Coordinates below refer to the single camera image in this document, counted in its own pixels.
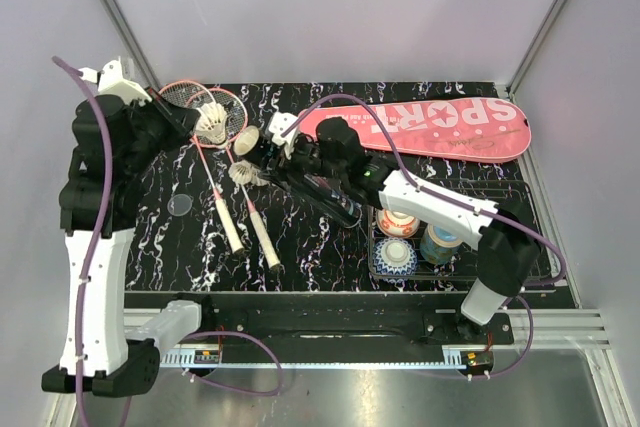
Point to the red patterned bowl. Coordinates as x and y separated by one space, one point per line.
396 224

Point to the aluminium post left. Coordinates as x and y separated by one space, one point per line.
117 17

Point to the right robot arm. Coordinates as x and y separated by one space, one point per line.
362 178

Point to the pink badminton racket left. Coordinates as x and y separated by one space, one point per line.
186 93

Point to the black shuttlecock tube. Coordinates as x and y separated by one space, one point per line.
313 189

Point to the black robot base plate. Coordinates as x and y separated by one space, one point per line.
430 318

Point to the blue patterned bowl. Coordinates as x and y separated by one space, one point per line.
395 259

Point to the clear plastic tube lid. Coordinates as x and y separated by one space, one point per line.
179 205

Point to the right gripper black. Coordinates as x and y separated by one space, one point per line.
281 159

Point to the blue ceramic cup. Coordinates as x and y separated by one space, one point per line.
438 246

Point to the black wire dish rack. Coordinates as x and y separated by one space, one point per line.
505 241

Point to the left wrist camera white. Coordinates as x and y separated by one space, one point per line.
116 78

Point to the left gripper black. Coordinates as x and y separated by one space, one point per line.
180 120

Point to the aluminium post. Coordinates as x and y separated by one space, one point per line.
117 17
550 19

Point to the aluminium frame rail front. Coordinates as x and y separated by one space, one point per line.
538 330

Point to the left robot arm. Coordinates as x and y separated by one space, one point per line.
116 143

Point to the aluminium post right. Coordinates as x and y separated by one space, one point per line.
550 19

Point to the white feather shuttlecock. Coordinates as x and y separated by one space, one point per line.
211 126
244 173

